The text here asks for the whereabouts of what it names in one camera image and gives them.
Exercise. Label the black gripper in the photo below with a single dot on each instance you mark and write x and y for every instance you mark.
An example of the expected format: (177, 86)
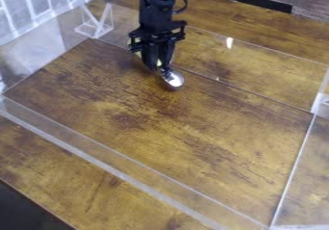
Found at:
(159, 29)

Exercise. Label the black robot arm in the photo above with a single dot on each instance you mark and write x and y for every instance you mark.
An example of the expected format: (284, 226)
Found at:
(159, 33)

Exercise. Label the clear acrylic corner bracket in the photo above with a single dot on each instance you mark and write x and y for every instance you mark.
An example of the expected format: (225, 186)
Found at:
(96, 27)

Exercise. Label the clear acrylic enclosure wall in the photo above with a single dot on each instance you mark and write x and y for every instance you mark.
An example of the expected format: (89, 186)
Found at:
(120, 153)

